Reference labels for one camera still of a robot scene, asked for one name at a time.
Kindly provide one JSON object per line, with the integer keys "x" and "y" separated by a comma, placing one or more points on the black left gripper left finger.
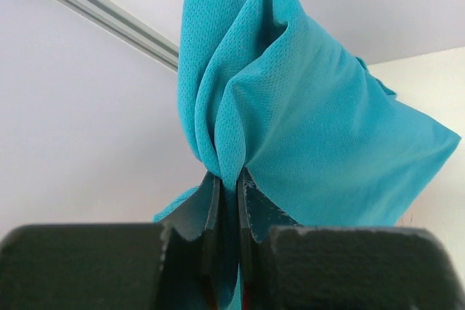
{"x": 170, "y": 264}

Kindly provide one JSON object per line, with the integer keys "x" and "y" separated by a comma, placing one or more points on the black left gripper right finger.
{"x": 285, "y": 265}

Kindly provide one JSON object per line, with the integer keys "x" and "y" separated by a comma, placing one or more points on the teal t shirt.
{"x": 263, "y": 88}

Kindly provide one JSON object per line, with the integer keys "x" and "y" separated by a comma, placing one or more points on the aluminium frame post left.
{"x": 128, "y": 28}

